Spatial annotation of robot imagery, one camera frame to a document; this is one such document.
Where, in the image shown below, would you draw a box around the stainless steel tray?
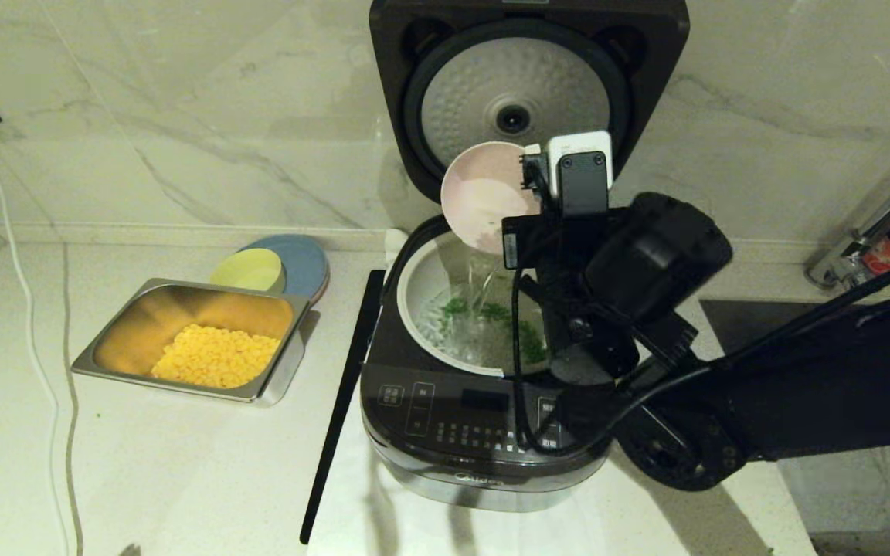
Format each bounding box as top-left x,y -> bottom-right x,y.
72,278 -> 321,407

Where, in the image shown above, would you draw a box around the white inner pot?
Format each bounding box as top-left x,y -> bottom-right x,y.
397,232 -> 550,378

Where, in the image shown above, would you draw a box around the green grains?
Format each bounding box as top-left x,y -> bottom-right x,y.
431,255 -> 550,368

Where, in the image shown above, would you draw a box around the black rice cooker body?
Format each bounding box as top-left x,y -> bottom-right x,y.
360,215 -> 622,512

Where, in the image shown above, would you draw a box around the yellow corn kernels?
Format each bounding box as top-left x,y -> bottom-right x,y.
151,324 -> 282,389

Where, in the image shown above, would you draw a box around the blue plate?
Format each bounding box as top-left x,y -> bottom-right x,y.
240,235 -> 331,306

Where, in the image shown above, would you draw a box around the black rice cooker lid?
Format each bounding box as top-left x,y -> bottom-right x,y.
369,0 -> 691,205

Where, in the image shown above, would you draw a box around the yellow-green small dish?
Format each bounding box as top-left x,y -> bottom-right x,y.
209,248 -> 285,294

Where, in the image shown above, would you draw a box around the chrome faucet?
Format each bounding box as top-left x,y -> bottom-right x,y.
804,151 -> 890,293

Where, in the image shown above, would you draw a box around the long black flat strip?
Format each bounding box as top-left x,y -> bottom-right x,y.
300,269 -> 386,545

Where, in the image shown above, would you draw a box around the pink bowl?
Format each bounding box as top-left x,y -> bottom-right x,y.
441,141 -> 542,256

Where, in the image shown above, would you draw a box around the white power cable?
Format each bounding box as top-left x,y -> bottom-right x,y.
0,103 -> 79,556

